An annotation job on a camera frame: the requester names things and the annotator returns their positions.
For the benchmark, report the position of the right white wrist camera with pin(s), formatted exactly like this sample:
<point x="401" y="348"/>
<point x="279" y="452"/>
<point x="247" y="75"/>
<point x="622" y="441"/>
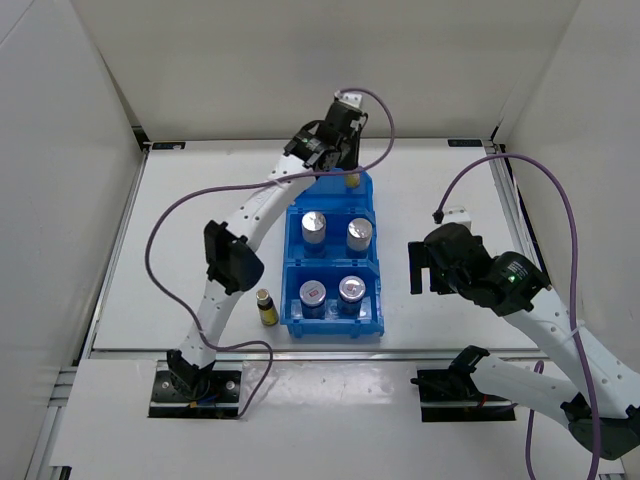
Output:
<point x="453" y="214"/>

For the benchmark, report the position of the aluminium frame rail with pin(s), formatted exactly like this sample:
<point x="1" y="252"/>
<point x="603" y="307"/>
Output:
<point x="515" y="212"/>
<point x="40" y="466"/>

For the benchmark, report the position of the blue three-compartment plastic bin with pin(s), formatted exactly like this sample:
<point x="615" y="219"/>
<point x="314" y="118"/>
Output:
<point x="339" y="205"/>

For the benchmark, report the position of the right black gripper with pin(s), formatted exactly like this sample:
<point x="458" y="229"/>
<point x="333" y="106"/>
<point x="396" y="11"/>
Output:
<point x="420" y="257"/>

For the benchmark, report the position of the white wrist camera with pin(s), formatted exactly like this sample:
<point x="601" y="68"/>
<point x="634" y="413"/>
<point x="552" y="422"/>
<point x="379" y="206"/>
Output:
<point x="453" y="214"/>
<point x="351" y="99"/>

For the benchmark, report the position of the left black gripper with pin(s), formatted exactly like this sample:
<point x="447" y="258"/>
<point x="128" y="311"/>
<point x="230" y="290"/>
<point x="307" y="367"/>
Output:
<point x="350" y="160"/>

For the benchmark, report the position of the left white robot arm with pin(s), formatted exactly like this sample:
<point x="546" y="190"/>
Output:
<point x="231" y="246"/>

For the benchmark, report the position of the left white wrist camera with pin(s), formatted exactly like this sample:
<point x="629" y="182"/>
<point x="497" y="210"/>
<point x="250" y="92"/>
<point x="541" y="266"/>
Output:
<point x="351" y="99"/>

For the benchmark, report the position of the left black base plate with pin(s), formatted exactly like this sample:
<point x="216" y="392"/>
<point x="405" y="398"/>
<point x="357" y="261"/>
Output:
<point x="215" y="398"/>

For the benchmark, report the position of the left aluminium frame rail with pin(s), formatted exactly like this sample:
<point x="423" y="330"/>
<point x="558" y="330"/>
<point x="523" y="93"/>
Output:
<point x="40" y="466"/>

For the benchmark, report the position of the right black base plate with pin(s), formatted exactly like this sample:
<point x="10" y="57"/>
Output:
<point x="445" y="399"/>

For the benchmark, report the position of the right aluminium frame rail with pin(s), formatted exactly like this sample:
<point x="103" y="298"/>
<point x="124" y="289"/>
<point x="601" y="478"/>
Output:
<point x="515" y="212"/>

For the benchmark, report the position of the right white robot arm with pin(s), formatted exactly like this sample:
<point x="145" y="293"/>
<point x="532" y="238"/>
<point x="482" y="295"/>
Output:
<point x="598" y="399"/>

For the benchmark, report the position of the red-lid sauce jar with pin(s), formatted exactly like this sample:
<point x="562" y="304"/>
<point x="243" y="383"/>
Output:
<point x="351" y="292"/>
<point x="312" y="296"/>

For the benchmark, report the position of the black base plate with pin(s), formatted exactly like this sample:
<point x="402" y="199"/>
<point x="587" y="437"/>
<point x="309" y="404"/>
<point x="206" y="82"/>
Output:
<point x="215" y="398"/>
<point x="445" y="399"/>

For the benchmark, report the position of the aluminium front rail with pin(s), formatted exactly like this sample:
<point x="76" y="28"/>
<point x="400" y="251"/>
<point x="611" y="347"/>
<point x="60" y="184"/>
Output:
<point x="312" y="355"/>

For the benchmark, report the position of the tall white blue shaker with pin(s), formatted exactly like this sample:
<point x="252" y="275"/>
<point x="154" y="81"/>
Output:
<point x="358" y="238"/>
<point x="313" y="228"/>

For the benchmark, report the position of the small amber bottle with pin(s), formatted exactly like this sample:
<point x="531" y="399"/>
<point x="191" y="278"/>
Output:
<point x="352" y="180"/>
<point x="266" y="307"/>

